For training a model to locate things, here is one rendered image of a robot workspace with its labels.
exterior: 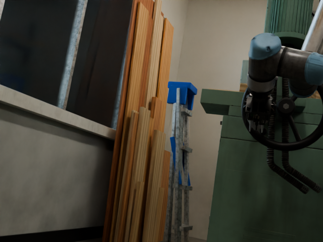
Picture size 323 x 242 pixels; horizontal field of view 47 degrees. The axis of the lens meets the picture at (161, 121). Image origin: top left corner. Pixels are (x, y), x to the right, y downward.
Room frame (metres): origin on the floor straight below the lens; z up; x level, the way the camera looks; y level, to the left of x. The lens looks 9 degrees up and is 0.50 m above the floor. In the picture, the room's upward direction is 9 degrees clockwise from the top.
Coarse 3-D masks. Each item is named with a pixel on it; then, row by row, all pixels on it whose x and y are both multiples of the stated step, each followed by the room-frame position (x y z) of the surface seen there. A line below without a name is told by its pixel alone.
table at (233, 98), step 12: (204, 96) 1.47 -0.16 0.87; (216, 96) 1.46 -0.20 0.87; (228, 96) 1.44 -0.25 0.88; (240, 96) 1.43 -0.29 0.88; (276, 96) 1.31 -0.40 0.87; (204, 108) 1.57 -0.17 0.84; (216, 108) 1.53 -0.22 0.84; (228, 108) 1.49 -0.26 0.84; (300, 108) 1.31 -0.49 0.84; (312, 108) 1.36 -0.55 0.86
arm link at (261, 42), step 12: (264, 36) 0.88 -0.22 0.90; (276, 36) 0.88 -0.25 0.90; (252, 48) 0.89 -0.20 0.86; (264, 48) 0.86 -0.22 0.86; (276, 48) 0.86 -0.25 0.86; (252, 60) 0.91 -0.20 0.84; (264, 60) 0.89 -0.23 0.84; (276, 60) 0.88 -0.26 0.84; (252, 72) 0.94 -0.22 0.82; (264, 72) 0.92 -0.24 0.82; (276, 72) 0.90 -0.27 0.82
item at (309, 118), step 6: (234, 108) 1.44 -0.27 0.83; (240, 108) 1.43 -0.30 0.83; (228, 114) 1.44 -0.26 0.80; (234, 114) 1.44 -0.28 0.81; (240, 114) 1.43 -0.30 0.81; (276, 114) 1.40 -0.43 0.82; (294, 114) 1.38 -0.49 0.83; (300, 114) 1.37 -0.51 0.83; (306, 114) 1.37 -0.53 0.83; (312, 114) 1.36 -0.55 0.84; (318, 114) 1.36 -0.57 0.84; (276, 120) 1.39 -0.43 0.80; (294, 120) 1.38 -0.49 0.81; (300, 120) 1.37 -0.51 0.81; (306, 120) 1.37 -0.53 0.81; (312, 120) 1.36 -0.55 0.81; (318, 120) 1.36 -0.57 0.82
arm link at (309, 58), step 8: (288, 48) 0.88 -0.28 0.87; (288, 56) 0.87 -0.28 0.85; (296, 56) 0.86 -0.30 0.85; (304, 56) 0.86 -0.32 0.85; (312, 56) 0.85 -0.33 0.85; (320, 56) 0.85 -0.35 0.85; (280, 64) 0.88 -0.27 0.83; (288, 64) 0.87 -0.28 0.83; (296, 64) 0.86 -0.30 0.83; (304, 64) 0.85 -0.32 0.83; (312, 64) 0.85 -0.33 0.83; (320, 64) 0.84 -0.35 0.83; (280, 72) 0.89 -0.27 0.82; (288, 72) 0.88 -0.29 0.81; (296, 72) 0.87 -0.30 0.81; (304, 72) 0.86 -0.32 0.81; (312, 72) 0.85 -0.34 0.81; (320, 72) 0.84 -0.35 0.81; (296, 80) 0.90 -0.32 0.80; (304, 80) 0.88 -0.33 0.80; (312, 80) 0.87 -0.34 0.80; (320, 80) 0.86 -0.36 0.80; (304, 88) 0.95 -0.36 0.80
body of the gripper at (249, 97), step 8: (248, 88) 1.01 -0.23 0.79; (248, 96) 1.08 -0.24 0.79; (256, 96) 1.00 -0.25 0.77; (264, 96) 0.99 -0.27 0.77; (248, 104) 1.06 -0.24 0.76; (256, 104) 1.04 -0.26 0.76; (264, 104) 1.02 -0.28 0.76; (248, 112) 1.04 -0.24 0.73; (256, 112) 1.03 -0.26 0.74; (264, 112) 1.04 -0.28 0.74; (248, 120) 1.08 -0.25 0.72; (256, 120) 1.07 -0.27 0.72; (264, 120) 1.06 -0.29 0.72
